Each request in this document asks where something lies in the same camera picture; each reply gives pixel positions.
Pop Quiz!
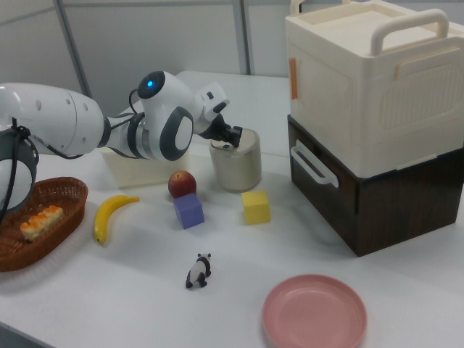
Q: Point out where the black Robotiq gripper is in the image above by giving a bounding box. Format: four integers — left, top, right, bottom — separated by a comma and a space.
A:
201, 112, 244, 149

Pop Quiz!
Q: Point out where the cream trash can lid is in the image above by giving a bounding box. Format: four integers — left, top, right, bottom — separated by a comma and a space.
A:
210, 128, 261, 155

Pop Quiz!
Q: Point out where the cream small trash can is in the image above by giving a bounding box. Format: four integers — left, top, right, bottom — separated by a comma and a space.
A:
209, 128, 262, 194

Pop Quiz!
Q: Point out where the red apple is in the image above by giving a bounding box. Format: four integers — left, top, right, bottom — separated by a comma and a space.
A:
167, 170, 198, 199

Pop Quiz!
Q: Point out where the yellow foam cube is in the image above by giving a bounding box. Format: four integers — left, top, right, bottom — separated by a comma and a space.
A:
241, 189, 272, 225

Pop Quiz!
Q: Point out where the copper box latch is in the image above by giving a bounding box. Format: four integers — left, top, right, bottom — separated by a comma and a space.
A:
289, 57, 301, 101

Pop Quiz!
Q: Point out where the purple foam cube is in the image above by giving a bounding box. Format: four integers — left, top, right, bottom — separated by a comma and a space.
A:
173, 194, 205, 230

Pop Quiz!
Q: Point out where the cream plastic open container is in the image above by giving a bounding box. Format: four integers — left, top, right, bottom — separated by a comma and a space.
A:
100, 104, 215, 189

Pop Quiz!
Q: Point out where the cream plastic storage box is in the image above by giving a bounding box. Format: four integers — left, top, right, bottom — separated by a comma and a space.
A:
284, 0, 464, 179

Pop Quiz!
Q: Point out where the small panda figurine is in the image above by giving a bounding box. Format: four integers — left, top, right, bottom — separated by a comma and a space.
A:
185, 252, 213, 290

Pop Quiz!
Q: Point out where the yellow banana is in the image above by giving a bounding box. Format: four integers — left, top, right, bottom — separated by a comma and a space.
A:
94, 194, 140, 248

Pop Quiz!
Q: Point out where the brown wicker basket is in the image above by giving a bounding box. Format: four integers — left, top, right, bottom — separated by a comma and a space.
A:
0, 176, 89, 273

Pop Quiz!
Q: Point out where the pink round plate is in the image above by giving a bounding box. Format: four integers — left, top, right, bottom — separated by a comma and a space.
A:
262, 274, 368, 348

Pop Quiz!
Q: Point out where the orange glazed bread loaf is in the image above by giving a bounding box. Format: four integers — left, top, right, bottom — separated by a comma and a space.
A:
20, 205, 65, 243

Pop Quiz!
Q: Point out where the white drawer handle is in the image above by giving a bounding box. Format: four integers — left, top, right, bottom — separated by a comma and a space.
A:
291, 140, 340, 189

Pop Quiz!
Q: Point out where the white appliance with handle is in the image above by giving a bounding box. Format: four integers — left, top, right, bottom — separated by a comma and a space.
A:
287, 114, 464, 257

